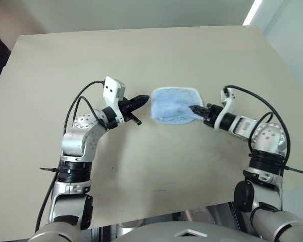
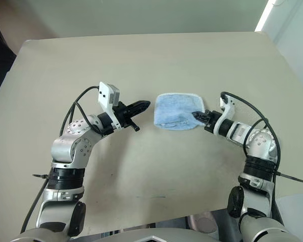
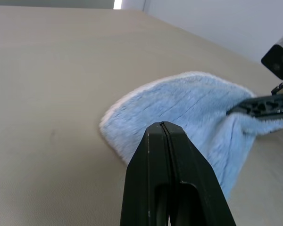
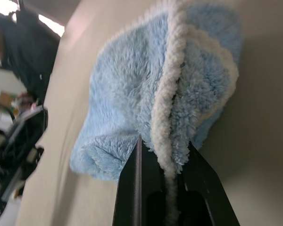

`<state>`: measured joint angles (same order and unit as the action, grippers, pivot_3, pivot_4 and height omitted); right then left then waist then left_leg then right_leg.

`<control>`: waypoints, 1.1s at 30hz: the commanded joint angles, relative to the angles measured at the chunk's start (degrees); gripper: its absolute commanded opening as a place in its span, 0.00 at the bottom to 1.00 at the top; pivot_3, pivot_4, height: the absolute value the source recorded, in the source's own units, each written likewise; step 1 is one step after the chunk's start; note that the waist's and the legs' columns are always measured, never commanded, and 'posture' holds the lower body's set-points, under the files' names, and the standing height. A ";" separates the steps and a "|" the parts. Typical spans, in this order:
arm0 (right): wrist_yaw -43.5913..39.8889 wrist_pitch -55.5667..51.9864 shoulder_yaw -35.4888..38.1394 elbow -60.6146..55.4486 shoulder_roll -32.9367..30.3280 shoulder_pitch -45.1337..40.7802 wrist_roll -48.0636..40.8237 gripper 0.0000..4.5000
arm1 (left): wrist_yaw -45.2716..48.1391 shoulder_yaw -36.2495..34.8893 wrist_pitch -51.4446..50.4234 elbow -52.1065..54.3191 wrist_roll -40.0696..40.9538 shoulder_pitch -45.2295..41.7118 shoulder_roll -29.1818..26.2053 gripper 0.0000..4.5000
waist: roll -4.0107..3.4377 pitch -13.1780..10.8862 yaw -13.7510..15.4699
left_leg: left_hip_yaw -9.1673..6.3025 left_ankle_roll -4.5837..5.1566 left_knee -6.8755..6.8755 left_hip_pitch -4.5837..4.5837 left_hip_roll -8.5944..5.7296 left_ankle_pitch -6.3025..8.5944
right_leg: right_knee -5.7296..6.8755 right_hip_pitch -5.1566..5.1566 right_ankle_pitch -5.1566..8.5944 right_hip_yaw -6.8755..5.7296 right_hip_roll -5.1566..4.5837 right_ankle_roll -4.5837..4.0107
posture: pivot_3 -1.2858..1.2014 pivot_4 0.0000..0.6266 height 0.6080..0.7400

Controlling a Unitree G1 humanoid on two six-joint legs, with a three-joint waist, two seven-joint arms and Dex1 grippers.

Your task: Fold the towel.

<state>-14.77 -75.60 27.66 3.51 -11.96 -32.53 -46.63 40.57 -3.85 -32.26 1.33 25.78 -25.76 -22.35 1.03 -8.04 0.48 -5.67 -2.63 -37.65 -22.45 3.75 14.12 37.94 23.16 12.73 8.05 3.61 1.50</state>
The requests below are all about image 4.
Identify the person in black clothing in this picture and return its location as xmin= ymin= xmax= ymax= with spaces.
xmin=0 ymin=0 xmax=65 ymax=105

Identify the black equipment frame with lights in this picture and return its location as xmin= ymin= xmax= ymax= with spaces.
xmin=0 ymin=105 xmax=49 ymax=212

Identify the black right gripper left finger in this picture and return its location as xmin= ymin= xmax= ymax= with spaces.
xmin=112 ymin=135 xmax=167 ymax=226

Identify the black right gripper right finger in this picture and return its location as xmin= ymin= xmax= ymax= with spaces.
xmin=175 ymin=140 xmax=241 ymax=226

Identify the brown cardboard box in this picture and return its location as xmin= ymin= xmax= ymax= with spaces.
xmin=0 ymin=92 xmax=16 ymax=105

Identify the light blue towel white trim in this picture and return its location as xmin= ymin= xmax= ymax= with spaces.
xmin=69 ymin=2 xmax=243 ymax=226

